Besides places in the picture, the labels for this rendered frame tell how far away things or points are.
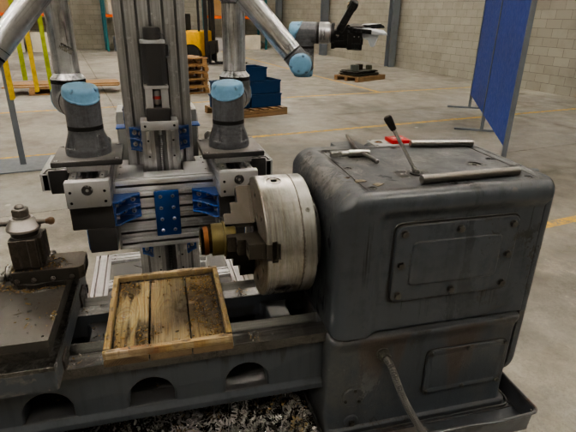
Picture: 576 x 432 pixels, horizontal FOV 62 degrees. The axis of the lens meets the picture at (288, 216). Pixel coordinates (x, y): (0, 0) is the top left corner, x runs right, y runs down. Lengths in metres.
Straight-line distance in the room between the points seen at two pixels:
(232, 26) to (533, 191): 1.17
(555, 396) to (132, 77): 2.31
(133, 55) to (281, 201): 0.96
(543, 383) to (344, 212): 1.85
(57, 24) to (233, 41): 0.59
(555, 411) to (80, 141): 2.27
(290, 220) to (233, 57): 0.91
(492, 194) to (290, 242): 0.50
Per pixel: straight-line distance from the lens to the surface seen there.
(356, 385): 1.38
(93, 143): 1.76
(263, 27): 1.74
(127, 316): 1.35
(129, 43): 1.90
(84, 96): 1.74
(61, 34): 1.87
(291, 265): 1.15
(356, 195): 1.08
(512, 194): 1.28
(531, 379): 2.74
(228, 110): 1.76
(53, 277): 1.36
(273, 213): 1.13
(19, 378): 1.20
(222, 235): 1.22
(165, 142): 1.90
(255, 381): 1.36
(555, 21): 13.19
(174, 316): 1.32
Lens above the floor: 1.62
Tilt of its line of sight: 23 degrees down
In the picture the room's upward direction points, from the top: 1 degrees clockwise
